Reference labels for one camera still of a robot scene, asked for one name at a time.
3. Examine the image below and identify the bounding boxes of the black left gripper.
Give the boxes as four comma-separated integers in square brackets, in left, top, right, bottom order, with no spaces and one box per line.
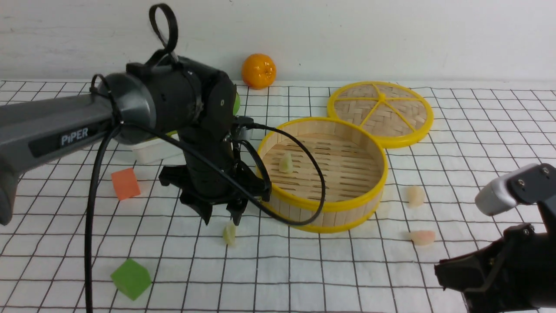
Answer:
[159,117,271,226]

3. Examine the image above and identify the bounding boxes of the light green dumpling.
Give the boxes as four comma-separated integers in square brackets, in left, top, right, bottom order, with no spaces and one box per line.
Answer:
[222,221,236,247]

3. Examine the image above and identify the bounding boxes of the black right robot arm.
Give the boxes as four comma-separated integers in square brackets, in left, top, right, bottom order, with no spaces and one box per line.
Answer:
[434,198,556,313]

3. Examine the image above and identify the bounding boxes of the green lidded storage box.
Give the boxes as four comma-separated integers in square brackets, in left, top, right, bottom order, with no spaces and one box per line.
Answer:
[127,138,182,164]

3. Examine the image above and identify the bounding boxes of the pink dumpling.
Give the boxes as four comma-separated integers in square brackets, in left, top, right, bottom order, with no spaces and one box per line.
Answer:
[408,230,436,247]

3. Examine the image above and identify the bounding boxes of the white checkered tablecloth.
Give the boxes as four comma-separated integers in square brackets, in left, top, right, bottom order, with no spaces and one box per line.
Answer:
[0,81,556,313]

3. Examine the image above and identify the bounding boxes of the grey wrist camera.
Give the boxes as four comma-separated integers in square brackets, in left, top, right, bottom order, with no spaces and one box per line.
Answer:
[475,163,556,216]

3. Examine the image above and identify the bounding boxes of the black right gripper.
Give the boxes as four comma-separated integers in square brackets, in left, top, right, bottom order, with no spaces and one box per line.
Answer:
[434,224,556,313]

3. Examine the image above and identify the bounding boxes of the woven bamboo steamer lid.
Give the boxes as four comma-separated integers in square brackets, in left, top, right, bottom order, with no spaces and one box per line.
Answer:
[326,81,434,149]

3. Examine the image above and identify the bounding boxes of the green foam cube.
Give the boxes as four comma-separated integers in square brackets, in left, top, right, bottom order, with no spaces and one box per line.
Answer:
[110,258,152,301]

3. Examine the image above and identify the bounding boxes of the orange toy fruit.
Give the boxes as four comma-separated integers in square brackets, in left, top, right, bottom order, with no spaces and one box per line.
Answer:
[242,53,277,90]

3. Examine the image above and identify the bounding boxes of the white dumpling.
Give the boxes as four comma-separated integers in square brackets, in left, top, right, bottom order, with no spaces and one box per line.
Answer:
[406,186,426,208]

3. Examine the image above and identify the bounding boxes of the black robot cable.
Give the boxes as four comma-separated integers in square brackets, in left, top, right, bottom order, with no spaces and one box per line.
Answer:
[84,3,326,313]

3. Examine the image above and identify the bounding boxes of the bamboo steamer tray yellow rim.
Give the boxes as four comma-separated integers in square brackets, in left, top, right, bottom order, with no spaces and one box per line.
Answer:
[258,117,388,233]

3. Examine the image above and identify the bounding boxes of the pale green dumpling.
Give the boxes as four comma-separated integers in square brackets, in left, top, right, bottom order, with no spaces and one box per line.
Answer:
[278,151,294,174]

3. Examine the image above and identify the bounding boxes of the orange foam cube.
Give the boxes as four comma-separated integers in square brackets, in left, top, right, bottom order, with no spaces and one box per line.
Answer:
[111,168,141,201]

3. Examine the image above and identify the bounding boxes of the green watermelon toy ball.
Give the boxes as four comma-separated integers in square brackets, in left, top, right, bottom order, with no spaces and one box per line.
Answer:
[232,93,242,116]

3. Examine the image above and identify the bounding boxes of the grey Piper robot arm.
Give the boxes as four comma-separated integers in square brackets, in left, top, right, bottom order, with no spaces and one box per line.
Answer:
[0,56,271,225]

